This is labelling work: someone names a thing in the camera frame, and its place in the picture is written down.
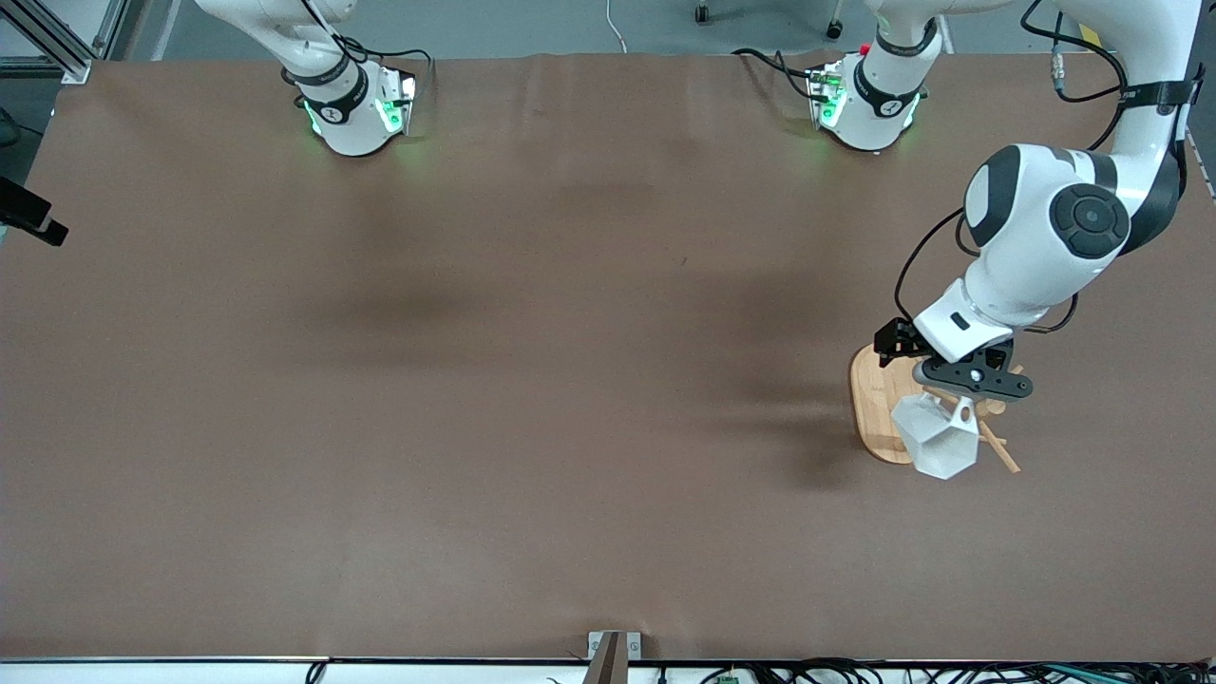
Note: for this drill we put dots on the white faceted cup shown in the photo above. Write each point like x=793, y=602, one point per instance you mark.
x=936, y=446

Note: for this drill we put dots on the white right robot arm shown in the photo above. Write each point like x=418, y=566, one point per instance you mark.
x=347, y=123

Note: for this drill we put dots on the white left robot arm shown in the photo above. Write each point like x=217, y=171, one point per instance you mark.
x=1035, y=237

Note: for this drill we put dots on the wooden cup rack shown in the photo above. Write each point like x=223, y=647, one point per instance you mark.
x=879, y=408

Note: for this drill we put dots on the black chair castor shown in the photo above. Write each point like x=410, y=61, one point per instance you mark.
x=703, y=12
x=834, y=29

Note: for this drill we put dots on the brown table cover sheet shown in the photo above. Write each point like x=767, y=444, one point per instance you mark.
x=608, y=475

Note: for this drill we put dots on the aluminium frame post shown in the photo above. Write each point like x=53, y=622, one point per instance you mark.
x=57, y=52

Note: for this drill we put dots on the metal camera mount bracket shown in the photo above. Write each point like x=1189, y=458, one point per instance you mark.
x=613, y=651

